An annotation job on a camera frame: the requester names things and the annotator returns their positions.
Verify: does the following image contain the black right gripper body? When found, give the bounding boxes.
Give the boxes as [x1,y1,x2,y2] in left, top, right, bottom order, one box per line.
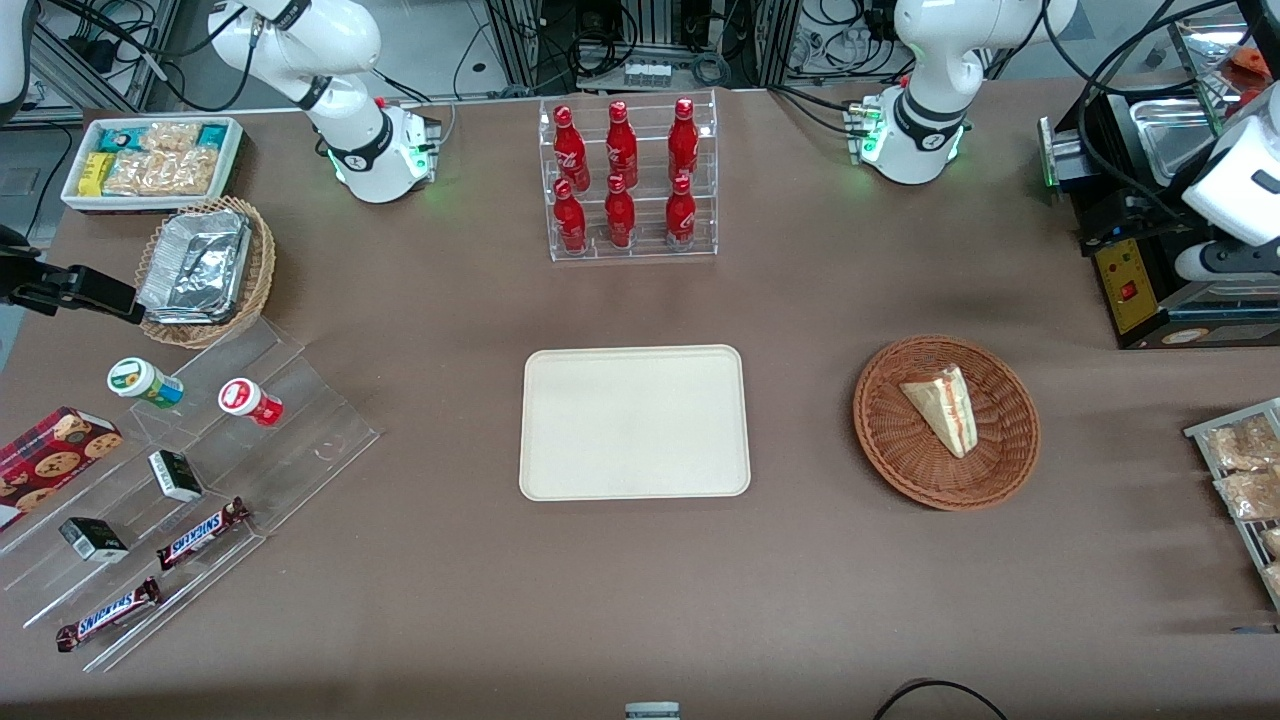
[0,228,48,313]

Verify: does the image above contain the triangular sandwich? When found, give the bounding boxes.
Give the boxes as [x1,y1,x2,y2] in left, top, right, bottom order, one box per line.
[898,365,975,460]

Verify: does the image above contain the light wicker basket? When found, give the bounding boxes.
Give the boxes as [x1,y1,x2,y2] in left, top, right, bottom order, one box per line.
[135,196,277,349]

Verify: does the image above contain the brown wicker basket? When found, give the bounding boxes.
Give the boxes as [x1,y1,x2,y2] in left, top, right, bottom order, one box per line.
[853,334,1042,512]

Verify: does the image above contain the cream plastic tray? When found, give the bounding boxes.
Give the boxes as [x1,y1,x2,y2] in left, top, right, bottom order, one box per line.
[519,345,752,501]

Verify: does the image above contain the black food warmer cabinet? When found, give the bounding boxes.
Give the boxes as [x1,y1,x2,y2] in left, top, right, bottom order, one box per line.
[1038,10,1280,351]

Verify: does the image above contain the white plastic snack bin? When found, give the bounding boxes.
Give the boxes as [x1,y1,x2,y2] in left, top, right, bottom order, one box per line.
[60,116,245,214]

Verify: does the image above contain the green lid snack cup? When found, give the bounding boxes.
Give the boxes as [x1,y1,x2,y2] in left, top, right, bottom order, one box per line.
[107,357,185,410]

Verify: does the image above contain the stacked aluminium foil trays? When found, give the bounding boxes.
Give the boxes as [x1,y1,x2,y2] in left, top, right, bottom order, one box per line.
[137,210,252,325]

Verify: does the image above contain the steel food pan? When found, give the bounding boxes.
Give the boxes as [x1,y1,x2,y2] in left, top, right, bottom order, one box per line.
[1130,98,1241,187]

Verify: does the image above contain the large clear cracker bag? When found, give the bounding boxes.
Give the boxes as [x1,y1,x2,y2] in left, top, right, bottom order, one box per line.
[103,148,221,197]

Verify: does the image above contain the small clear cracker bag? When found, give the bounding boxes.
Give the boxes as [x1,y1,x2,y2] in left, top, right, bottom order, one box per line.
[140,122,203,153]

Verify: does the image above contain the red plaid cookie box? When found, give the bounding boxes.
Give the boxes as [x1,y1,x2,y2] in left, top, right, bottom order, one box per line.
[0,406,124,533]

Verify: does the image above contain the red lid snack cup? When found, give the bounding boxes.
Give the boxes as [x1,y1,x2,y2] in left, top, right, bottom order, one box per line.
[218,378,284,428]

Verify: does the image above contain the small black carton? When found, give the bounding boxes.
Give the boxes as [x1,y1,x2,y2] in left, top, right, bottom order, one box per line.
[58,516,130,563]
[148,450,204,503]

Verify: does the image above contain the clear acrylic stepped shelf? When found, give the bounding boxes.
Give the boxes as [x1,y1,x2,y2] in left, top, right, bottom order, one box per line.
[0,318,383,674]

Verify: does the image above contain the Snickers chocolate bar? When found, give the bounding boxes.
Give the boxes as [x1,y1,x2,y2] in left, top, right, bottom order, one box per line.
[156,497,251,572]
[55,577,163,653]

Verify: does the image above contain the red cola bottle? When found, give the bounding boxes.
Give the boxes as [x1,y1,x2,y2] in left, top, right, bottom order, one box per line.
[553,105,591,191]
[604,174,637,248]
[553,179,588,253]
[665,175,697,247]
[605,100,639,189]
[668,97,700,183]

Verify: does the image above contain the clear acrylic bottle rack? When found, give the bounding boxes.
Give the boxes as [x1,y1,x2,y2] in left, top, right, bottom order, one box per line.
[538,90,719,264]

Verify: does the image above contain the grey wire rack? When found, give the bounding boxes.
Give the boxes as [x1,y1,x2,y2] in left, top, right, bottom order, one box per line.
[1184,398,1280,611]

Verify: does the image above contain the black cable loop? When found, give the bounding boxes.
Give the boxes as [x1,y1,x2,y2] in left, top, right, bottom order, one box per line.
[873,679,1011,720]

